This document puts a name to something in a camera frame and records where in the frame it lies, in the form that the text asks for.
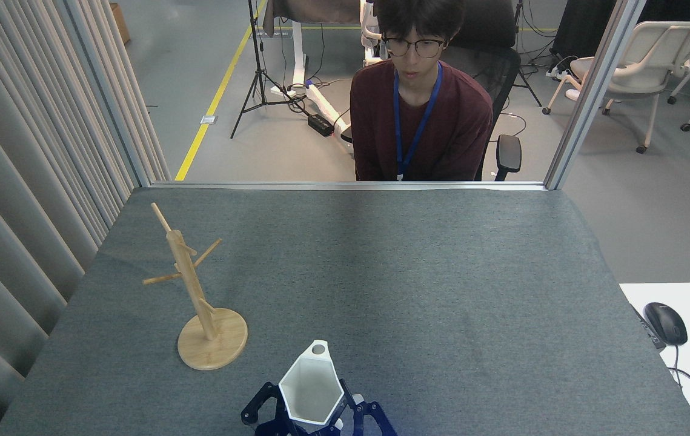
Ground cardboard box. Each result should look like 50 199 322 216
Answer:
108 2 131 45

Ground silver frame rail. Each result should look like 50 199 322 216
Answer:
150 180 546 192

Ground white machine part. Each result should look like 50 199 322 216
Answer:
361 0 385 67

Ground grey curtain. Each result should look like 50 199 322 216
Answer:
0 0 171 436

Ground white stand leg frame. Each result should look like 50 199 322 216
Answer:
270 22 345 131

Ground slim silver frame post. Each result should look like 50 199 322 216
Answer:
57 0 153 188

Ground wooden cup rack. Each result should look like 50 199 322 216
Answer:
142 202 249 371

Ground white hexagonal cup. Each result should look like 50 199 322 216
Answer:
277 340 345 426

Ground black computer mouse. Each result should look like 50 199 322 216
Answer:
643 302 689 347

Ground grey felt table mat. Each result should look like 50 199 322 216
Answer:
0 187 690 436

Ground white power strip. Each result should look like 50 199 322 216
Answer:
546 58 577 82

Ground black office chair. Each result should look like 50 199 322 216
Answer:
442 0 522 182

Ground black hanging cloth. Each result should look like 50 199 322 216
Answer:
549 0 690 61

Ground person's glasses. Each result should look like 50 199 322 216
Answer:
381 36 448 59

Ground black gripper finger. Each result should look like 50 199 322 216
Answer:
241 381 290 436
333 380 399 436

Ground wide silver frame post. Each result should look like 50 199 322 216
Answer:
543 0 648 191

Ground person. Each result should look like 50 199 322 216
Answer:
350 0 495 182

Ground black device at desk edge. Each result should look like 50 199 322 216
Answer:
631 303 666 351

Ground white office chair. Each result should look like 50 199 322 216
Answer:
542 21 690 155

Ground blue lanyard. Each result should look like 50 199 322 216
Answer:
393 61 443 181

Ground black tripod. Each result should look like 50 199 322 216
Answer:
230 0 309 140

